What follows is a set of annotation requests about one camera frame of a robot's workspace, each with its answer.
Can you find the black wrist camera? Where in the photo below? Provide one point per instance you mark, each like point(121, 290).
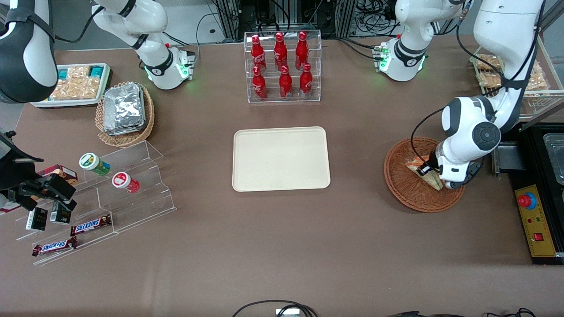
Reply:
point(59, 186)
point(427, 169)

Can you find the red lid snack cup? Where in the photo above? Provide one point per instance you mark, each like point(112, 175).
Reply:
point(124, 181)

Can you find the clear acrylic stepped display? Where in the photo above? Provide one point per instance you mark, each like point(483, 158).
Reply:
point(141, 198)

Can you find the red brown chocolate box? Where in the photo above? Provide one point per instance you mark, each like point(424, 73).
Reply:
point(64, 171)

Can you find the aluminium frame post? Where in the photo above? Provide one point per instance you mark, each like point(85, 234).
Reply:
point(346, 17)
point(229, 17)

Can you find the white rectangular snack tray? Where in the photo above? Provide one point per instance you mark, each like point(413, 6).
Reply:
point(70, 104)

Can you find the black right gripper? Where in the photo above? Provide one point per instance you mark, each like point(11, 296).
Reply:
point(12, 172)

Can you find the black conveyor machine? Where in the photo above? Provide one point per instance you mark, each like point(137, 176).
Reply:
point(535, 176)

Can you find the oval tan wicker basket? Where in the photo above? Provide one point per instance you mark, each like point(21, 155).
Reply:
point(123, 140)

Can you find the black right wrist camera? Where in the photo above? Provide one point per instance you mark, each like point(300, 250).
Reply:
point(59, 186)

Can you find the triangle sandwich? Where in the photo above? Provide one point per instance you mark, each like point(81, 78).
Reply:
point(432, 180)

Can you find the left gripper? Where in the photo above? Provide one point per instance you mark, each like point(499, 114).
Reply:
point(432, 161)

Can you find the clear wrapped pastry pack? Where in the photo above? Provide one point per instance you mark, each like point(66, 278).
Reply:
point(87, 88)
point(78, 72)
point(487, 62)
point(538, 79)
point(491, 80)
point(62, 90)

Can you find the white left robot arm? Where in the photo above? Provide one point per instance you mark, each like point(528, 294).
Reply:
point(506, 44)

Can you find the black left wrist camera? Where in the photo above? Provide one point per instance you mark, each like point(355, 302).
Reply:
point(427, 169)

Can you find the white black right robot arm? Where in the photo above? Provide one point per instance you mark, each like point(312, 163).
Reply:
point(132, 22)

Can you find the red cola bottle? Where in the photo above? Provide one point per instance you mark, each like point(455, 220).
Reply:
point(259, 86)
point(302, 52)
point(280, 52)
point(306, 82)
point(258, 55)
point(285, 84)

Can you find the brown snickers bar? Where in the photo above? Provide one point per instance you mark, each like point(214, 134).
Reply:
point(90, 225)
point(53, 247)

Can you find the teal snack pack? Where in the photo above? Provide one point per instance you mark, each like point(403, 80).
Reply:
point(97, 71)
point(63, 73)

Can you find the silver foil pouch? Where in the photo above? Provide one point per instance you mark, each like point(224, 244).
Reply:
point(128, 131)
point(124, 105)

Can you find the red emergency stop button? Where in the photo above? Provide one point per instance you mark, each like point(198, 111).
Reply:
point(525, 201)

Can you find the small white grey device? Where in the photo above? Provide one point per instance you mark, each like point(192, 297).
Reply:
point(287, 313)

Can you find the cream plastic tray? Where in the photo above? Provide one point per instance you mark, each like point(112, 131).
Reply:
point(281, 159)

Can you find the small black box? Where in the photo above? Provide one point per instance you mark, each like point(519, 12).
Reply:
point(60, 215)
point(37, 219)

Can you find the clear plastic bin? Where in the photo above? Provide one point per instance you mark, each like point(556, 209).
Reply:
point(556, 158)

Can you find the yellow control panel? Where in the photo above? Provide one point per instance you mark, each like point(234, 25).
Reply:
point(539, 224)

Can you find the grey metal bracket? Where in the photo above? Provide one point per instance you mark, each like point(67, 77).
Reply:
point(506, 159)

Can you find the round brown wicker basket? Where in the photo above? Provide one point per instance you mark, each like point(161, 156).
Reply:
point(410, 193)

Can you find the clear acrylic bottle rack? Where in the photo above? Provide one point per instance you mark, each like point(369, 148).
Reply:
point(317, 66)

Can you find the green lid snack cup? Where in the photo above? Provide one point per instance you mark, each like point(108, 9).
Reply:
point(93, 163)

